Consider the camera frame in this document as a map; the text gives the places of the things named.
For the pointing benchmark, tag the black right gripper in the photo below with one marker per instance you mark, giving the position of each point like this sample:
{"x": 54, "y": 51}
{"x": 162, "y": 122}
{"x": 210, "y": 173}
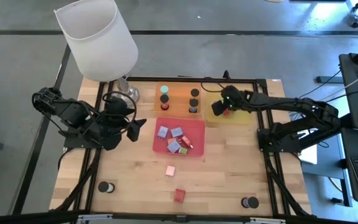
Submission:
{"x": 235, "y": 98}

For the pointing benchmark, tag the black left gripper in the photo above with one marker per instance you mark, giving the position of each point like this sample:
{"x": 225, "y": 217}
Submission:
{"x": 118, "y": 113}

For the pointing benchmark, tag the black hourglass orange sand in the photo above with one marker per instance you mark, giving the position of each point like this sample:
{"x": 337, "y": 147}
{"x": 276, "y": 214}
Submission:
{"x": 194, "y": 92}

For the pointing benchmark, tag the black hourglass red sand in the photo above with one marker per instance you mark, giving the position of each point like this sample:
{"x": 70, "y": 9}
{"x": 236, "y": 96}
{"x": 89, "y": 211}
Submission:
{"x": 164, "y": 99}

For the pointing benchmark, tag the mint green hourglass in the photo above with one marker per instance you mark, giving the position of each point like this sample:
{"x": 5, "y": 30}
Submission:
{"x": 164, "y": 89}

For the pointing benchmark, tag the green wall charger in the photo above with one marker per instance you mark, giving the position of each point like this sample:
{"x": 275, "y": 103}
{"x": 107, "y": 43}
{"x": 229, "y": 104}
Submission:
{"x": 183, "y": 151}

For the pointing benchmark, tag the pink wall charger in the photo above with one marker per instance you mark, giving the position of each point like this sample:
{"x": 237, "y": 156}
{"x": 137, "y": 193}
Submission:
{"x": 170, "y": 170}

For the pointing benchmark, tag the black hourglass white sand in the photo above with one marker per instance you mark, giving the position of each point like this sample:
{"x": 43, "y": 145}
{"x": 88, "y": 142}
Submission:
{"x": 103, "y": 186}

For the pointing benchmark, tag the black hourglass purple sand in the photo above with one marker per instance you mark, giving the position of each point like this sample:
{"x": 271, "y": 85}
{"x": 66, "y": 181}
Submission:
{"x": 253, "y": 202}

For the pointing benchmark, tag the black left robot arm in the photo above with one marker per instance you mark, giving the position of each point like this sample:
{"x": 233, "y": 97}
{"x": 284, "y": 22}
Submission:
{"x": 73, "y": 112}

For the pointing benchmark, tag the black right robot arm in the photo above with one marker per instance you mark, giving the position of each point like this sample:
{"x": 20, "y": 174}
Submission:
{"x": 291, "y": 102}

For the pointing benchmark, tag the yellow translucent plastic bin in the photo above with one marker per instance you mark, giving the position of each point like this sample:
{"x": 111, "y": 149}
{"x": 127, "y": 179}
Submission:
{"x": 241, "y": 115}

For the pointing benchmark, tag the pink translucent plastic bin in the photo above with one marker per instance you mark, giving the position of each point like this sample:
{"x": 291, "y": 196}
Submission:
{"x": 194, "y": 130}

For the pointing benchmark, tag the silver lamp base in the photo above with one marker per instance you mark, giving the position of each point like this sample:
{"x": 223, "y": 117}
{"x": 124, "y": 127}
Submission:
{"x": 131, "y": 92}

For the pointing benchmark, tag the orange translucent plastic bin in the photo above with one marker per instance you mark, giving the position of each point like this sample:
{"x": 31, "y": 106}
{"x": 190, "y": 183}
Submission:
{"x": 179, "y": 99}

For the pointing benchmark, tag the white lamp shade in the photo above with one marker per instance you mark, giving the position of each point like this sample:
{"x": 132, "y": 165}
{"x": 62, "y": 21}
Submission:
{"x": 101, "y": 46}

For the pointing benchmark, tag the white box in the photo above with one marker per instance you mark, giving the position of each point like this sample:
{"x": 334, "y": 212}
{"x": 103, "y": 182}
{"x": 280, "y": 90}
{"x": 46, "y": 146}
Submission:
{"x": 309, "y": 157}

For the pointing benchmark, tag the grey floor bar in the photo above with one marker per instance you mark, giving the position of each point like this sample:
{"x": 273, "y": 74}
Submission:
{"x": 328, "y": 79}

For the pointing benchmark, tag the grey desk leg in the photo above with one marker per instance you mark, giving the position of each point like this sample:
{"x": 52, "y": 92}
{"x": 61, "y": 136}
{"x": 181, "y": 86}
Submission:
{"x": 346, "y": 186}

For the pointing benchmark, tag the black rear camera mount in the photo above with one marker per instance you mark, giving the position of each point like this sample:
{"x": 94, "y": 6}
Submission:
{"x": 226, "y": 74}

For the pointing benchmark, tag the silver metal bracket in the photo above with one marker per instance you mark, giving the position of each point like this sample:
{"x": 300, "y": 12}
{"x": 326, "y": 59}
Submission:
{"x": 267, "y": 220}
{"x": 95, "y": 217}

